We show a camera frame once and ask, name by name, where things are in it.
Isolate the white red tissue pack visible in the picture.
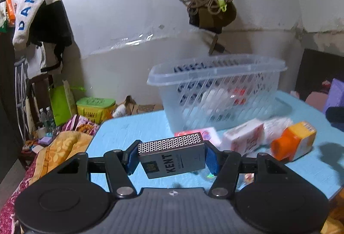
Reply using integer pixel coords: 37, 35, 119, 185
220, 119, 264, 155

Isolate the grey Kent cigarette box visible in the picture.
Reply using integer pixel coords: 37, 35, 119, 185
138, 133, 205, 179

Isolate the pink rose tissue pack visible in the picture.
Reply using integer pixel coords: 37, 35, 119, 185
174, 127, 222, 148

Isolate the green yellow lidded tub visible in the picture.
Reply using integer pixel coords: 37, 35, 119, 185
76, 97, 116, 124

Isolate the orange floral blanket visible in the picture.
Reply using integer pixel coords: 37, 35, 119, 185
29, 131, 93, 185

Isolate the clear plastic lattice basket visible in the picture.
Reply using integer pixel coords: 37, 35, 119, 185
147, 54, 287, 132

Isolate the bright green paper bag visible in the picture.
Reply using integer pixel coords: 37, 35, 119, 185
49, 80, 78, 126

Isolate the black hanging garment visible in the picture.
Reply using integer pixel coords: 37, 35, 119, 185
29, 0, 72, 73

